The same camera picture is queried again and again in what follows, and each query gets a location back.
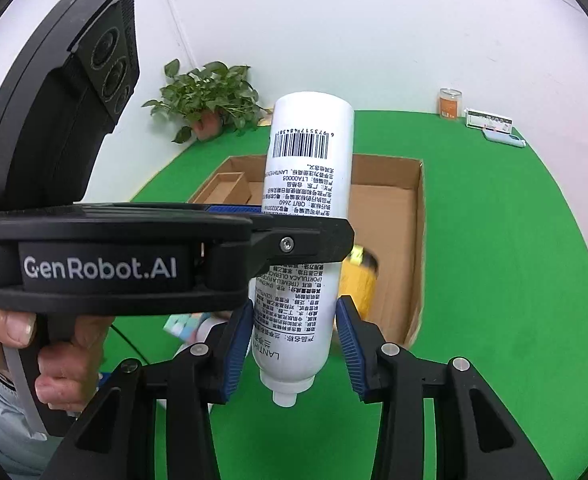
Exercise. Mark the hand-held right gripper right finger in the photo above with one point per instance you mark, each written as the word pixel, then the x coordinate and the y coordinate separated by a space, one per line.
pixel 351 355

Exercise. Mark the small potted green plant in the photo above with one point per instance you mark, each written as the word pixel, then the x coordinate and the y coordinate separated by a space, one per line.
pixel 209 95

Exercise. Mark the green table cover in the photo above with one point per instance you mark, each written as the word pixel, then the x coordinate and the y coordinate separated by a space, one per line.
pixel 494 260

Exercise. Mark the person's left hand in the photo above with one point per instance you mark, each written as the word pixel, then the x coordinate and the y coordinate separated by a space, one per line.
pixel 69 380

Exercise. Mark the orange candle jar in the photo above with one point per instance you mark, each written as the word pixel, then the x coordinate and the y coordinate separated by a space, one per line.
pixel 450 105

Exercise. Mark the white and blue remote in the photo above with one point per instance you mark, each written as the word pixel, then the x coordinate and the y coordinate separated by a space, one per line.
pixel 504 138

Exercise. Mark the white spray bottle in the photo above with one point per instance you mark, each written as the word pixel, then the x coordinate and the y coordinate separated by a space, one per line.
pixel 309 160

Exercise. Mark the clear jar with yellow label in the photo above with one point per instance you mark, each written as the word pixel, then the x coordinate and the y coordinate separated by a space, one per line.
pixel 359 280

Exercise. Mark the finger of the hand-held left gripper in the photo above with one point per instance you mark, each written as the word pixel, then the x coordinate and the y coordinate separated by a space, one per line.
pixel 304 240
pixel 234 209

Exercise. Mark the small cardboard box with insert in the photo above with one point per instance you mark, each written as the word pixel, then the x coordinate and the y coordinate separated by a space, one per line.
pixel 224 190

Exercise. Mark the illustrated board game box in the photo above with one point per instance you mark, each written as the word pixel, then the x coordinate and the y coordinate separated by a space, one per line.
pixel 181 325

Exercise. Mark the large shallow cardboard box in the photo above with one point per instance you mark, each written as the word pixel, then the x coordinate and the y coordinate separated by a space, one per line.
pixel 389 220

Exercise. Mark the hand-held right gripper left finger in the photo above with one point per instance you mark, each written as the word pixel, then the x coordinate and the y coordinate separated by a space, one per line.
pixel 236 355

